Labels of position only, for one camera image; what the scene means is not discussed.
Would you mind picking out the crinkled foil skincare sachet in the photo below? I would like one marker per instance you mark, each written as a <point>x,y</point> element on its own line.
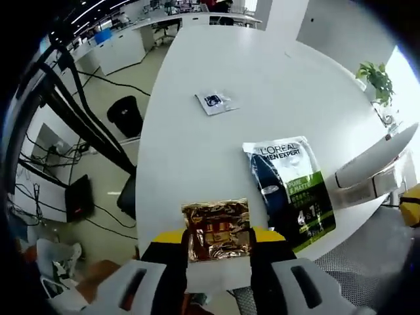
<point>216,216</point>

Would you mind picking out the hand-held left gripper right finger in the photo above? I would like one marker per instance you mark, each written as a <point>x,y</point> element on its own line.
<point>272,282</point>

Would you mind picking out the blue storage box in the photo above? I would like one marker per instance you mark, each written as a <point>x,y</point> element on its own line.
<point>104,37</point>

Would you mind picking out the grey mesh chair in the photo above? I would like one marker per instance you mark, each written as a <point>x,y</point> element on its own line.
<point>361,256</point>

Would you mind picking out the black floor device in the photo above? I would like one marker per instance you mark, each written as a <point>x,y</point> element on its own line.
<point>78,200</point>

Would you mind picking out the clear skincare sachet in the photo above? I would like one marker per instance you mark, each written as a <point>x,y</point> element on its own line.
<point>213,100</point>

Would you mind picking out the green black skincare sachet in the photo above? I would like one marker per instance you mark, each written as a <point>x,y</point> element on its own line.
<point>279,183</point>

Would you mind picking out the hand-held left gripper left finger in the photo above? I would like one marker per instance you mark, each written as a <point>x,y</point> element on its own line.
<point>164,279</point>

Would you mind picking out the long white workbench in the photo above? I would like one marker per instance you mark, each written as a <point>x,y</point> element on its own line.
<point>121,55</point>

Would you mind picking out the large white skincare bottle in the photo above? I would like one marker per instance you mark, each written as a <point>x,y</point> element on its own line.
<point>367,160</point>

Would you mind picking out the potted green plant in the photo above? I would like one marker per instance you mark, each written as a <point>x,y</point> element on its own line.
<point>377,77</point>

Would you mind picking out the black tripod stand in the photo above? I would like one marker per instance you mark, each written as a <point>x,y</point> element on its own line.
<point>115,154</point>

